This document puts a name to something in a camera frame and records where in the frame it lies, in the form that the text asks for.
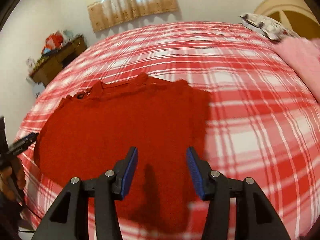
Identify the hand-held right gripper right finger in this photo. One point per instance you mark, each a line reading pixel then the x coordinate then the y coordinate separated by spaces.
pixel 195 173

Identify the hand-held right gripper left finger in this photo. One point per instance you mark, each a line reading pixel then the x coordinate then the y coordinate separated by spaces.
pixel 130 171

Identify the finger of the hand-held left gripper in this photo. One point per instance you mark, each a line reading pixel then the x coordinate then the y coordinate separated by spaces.
pixel 23 142

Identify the red knitted sweater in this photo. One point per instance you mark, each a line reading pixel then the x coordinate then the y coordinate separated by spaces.
pixel 112 130

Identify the person's left hand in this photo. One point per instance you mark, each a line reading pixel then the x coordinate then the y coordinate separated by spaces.
pixel 18 175

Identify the white printed paper bag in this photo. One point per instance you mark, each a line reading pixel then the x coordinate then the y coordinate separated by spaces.
pixel 40 90

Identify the bed with red plaid sheet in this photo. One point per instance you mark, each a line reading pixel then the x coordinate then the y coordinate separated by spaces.
pixel 250 105

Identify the dark wooden desk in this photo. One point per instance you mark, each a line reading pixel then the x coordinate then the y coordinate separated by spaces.
pixel 60 60

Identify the red gift bag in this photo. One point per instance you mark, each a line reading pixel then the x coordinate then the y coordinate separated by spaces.
pixel 53 42

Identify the pink floral folded blanket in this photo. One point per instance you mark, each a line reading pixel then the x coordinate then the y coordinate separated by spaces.
pixel 300 55

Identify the white brown patterned pillow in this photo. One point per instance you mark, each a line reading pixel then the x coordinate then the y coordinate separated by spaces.
pixel 267 26

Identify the beige patterned window curtain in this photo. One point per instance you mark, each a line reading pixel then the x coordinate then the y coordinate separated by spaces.
pixel 135 5

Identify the cream and brown headboard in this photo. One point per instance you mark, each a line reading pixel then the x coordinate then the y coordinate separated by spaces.
pixel 290 10

